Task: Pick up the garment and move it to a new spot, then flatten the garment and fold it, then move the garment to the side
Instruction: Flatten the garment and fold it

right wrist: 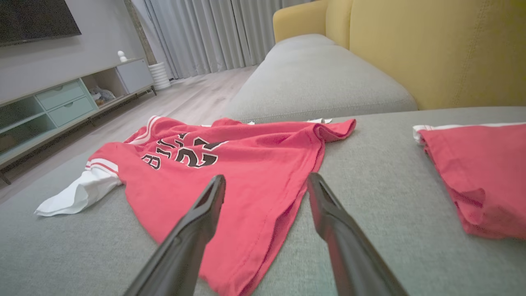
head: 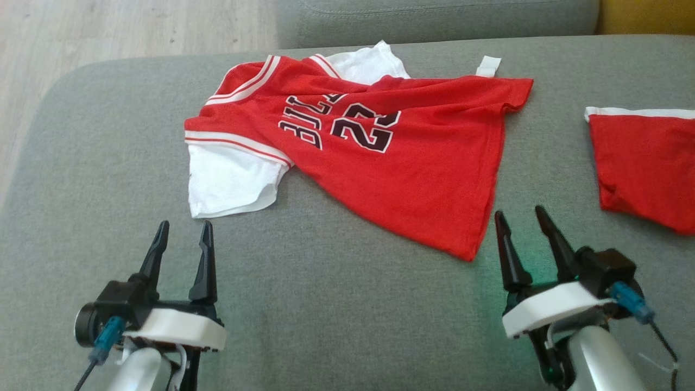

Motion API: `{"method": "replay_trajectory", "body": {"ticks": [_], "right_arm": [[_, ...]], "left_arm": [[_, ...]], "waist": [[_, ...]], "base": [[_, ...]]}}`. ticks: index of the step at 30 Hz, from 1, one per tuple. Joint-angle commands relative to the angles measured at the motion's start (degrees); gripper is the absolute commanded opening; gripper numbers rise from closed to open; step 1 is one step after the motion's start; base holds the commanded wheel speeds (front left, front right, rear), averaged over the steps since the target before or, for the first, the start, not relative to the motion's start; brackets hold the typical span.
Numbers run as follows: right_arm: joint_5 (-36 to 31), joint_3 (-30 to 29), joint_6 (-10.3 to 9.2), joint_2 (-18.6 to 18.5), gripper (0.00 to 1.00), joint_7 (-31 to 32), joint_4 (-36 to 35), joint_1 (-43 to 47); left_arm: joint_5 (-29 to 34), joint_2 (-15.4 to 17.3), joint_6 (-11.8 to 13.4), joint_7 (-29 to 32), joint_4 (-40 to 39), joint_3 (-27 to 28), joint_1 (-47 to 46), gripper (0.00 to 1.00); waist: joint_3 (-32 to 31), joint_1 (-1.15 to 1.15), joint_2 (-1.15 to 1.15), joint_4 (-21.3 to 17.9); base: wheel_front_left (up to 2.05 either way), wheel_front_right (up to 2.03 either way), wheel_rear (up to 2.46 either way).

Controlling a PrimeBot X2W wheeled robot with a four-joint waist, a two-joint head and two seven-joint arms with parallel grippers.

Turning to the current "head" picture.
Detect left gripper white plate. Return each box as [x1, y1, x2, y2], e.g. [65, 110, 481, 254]
[124, 220, 228, 352]

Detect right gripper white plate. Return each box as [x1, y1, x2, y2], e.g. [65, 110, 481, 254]
[493, 205, 617, 340]

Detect red shorts with white stripes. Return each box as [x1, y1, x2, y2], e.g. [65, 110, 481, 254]
[584, 106, 695, 236]

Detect red basketball jersey number 22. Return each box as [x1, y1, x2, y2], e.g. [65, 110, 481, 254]
[184, 40, 534, 262]

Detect large grey sofa seat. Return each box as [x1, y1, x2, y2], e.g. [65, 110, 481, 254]
[0, 35, 695, 391]

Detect grey sofa back cushion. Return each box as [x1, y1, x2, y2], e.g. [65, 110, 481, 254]
[277, 0, 601, 51]

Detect yellow sofa back cushion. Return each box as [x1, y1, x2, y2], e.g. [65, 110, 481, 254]
[596, 0, 695, 36]

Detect left black cable teal plug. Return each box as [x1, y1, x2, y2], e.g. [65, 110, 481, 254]
[73, 316, 128, 391]

